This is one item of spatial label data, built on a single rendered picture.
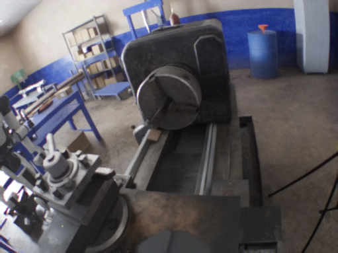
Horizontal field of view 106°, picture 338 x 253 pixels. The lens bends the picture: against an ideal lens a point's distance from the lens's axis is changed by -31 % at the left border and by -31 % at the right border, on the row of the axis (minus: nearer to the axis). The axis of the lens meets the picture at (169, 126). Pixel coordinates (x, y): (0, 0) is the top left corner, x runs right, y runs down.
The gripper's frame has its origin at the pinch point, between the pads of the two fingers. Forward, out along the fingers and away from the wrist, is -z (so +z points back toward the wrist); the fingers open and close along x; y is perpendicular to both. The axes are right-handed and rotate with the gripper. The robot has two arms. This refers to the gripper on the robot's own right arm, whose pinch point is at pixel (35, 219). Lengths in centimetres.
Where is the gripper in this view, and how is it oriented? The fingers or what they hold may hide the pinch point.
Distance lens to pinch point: 152.2
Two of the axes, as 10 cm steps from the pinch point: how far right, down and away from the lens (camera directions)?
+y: 0.8, -5.8, 8.1
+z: -4.3, -7.6, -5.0
